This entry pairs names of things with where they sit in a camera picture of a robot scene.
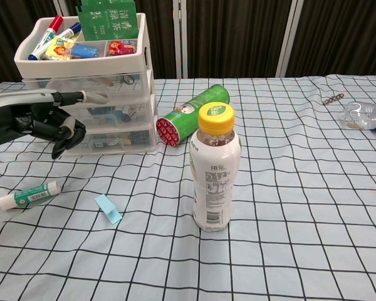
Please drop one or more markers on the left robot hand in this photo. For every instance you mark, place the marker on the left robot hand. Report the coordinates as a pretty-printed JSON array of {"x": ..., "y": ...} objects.
[{"x": 18, "y": 103}]

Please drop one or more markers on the clear plastic drawer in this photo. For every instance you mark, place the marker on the clear plastic drawer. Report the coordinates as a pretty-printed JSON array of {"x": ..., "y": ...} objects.
[{"x": 103, "y": 115}]

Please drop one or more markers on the clear drawer with small cards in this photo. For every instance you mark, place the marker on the clear drawer with small cards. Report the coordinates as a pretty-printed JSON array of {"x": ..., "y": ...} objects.
[{"x": 112, "y": 141}]

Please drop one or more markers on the yellow snack packet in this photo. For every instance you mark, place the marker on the yellow snack packet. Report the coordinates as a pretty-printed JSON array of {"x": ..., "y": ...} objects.
[{"x": 58, "y": 48}]

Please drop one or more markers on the blue snack packet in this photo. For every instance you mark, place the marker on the blue snack packet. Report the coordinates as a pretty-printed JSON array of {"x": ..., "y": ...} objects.
[{"x": 84, "y": 50}]

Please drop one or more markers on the red capped whiteboard marker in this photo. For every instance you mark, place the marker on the red capped whiteboard marker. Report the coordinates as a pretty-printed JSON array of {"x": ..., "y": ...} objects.
[{"x": 57, "y": 22}]

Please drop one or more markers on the blue capped whiteboard marker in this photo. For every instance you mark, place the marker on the blue capped whiteboard marker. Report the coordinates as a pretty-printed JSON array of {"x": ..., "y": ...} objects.
[{"x": 72, "y": 29}]

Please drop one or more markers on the white green glue stick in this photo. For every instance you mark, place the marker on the white green glue stick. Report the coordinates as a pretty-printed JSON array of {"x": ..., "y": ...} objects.
[{"x": 29, "y": 195}]

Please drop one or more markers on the red snack packet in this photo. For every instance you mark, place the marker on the red snack packet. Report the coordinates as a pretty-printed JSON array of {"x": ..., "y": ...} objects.
[{"x": 120, "y": 47}]

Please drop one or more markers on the green tea packet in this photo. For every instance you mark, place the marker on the green tea packet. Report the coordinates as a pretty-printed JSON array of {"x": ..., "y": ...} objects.
[
  {"x": 112, "y": 3},
  {"x": 112, "y": 25}
]

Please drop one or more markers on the light blue eraser piece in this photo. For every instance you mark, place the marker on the light blue eraser piece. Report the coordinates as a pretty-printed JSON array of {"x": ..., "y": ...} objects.
[{"x": 108, "y": 207}]

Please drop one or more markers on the green chips can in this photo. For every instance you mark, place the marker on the green chips can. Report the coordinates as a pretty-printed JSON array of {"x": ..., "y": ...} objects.
[{"x": 194, "y": 109}]

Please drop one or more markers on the white bottle yellow cap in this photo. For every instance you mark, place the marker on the white bottle yellow cap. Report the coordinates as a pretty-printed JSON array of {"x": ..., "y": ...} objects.
[{"x": 214, "y": 175}]

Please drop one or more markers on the dark folding screen divider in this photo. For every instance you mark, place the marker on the dark folding screen divider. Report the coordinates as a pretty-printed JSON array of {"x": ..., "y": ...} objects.
[{"x": 238, "y": 31}]

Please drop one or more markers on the blue checkered tablecloth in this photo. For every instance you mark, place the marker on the blue checkered tablecloth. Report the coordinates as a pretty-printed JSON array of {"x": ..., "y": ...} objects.
[{"x": 300, "y": 203}]

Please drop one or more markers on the clear bottle blue label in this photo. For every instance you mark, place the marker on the clear bottle blue label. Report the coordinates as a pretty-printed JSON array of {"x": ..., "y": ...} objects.
[{"x": 368, "y": 116}]

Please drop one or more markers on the white desk organizer box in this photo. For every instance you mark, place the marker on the white desk organizer box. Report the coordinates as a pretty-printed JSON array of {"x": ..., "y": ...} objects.
[{"x": 81, "y": 67}]

